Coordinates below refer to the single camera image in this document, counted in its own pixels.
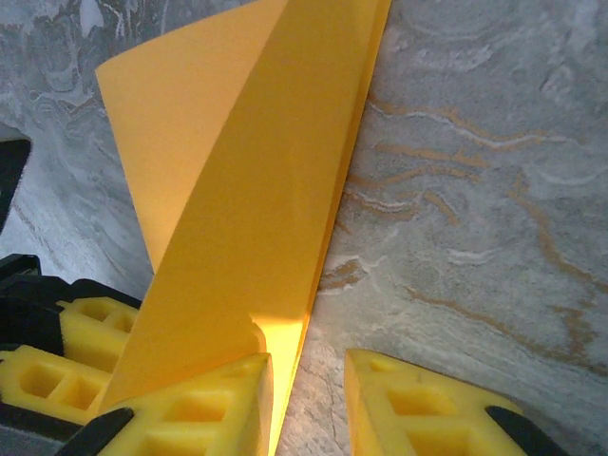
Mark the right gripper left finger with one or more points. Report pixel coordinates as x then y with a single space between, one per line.
209 413

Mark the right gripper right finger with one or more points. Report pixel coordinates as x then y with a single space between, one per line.
418 408

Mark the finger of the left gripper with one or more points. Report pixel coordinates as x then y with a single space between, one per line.
43 380
95 323

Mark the orange cloth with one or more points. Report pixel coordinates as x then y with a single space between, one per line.
256 190

